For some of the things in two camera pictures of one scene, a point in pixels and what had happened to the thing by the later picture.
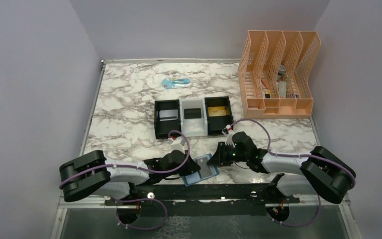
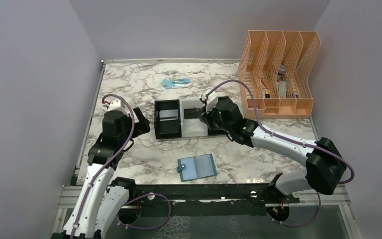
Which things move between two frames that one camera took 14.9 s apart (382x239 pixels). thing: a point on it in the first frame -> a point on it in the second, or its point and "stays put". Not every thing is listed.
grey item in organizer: (282, 89) stays put
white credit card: (168, 114) stays put
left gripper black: (192, 167) -> (143, 126)
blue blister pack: (176, 82) stays put
